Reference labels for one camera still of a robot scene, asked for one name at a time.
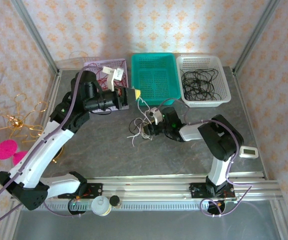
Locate white cable tangle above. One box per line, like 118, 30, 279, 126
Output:
126, 97, 159, 148

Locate teal plastic basket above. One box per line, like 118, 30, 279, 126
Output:
130, 52, 182, 106

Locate lavender plastic basket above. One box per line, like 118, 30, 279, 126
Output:
83, 57, 130, 113

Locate white plastic basket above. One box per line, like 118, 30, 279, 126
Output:
176, 54, 232, 108

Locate small white digital timer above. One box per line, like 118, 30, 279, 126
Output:
238, 145, 259, 159

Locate white round cap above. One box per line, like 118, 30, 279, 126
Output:
91, 195, 112, 216

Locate pink round pads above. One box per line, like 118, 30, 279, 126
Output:
11, 150, 29, 166

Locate round pink fuzzy ball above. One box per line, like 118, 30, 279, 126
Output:
0, 140, 17, 161

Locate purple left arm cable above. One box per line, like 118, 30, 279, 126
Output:
0, 66, 104, 230

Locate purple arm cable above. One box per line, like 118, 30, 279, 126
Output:
0, 66, 104, 230
157, 98, 254, 218

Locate red cable bundle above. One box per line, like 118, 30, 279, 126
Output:
93, 68, 129, 92

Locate black cable bundle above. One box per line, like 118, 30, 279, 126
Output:
181, 68, 222, 101

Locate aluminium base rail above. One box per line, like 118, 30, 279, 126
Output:
10, 171, 283, 202

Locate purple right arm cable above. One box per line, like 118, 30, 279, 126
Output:
157, 98, 254, 218

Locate grey slotted cable duct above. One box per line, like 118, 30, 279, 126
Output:
21, 201, 237, 211

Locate aluminium frame post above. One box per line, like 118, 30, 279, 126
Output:
232, 0, 282, 75
10, 0, 61, 76

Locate gold wire ornament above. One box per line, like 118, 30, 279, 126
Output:
0, 92, 50, 145

